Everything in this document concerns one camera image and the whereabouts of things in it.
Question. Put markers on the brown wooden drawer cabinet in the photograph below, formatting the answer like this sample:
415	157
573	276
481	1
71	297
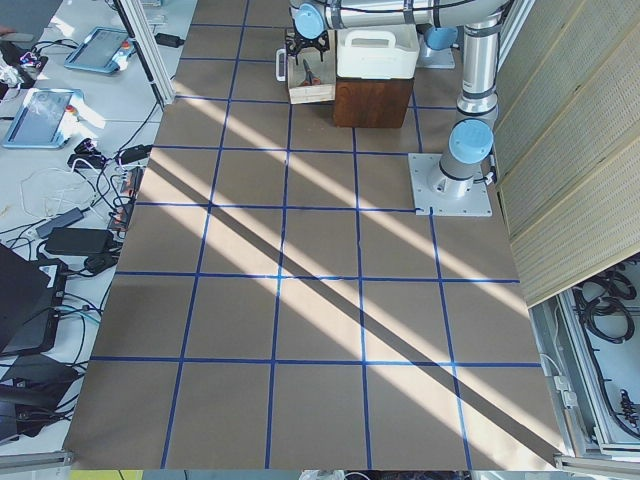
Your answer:
358	103

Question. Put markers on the red and white scissors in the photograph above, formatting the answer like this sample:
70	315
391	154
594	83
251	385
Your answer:
310	79

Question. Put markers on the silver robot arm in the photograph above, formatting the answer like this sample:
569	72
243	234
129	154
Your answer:
471	139
440	38

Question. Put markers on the white plastic tray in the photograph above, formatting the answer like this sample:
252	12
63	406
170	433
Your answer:
378	53

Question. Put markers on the black power adapter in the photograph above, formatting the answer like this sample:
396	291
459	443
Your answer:
78	241

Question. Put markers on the perforated beige panel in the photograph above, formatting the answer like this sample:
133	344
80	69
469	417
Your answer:
567	142

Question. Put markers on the blue teach pendant far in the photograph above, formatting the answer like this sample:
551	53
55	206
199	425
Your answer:
104	51

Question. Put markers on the blue teach pendant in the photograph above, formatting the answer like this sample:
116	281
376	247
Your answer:
45	119
104	51

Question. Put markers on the black laptop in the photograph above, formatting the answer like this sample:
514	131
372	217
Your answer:
31	292

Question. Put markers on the blue teach pendant near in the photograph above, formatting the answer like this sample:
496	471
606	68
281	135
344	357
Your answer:
45	119

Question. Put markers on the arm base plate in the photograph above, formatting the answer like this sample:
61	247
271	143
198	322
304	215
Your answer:
429	58
436	194

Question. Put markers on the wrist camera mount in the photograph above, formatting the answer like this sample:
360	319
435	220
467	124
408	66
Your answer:
295	43

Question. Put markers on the aluminium frame post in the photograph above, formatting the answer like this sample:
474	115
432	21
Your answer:
132	15

